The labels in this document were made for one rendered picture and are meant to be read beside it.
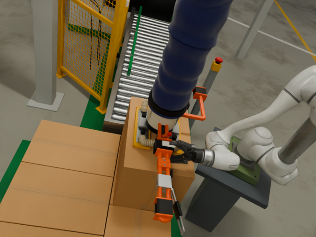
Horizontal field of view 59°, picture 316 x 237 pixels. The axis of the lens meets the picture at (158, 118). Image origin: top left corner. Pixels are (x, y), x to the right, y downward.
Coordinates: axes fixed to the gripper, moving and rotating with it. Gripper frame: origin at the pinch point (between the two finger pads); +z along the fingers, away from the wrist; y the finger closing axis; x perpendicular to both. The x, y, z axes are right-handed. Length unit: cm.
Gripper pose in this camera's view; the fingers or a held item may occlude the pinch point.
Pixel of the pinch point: (163, 149)
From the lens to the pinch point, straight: 146.5
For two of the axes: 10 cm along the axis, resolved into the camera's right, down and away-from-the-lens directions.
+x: 0.0, -6.8, 7.4
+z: -9.7, -1.9, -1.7
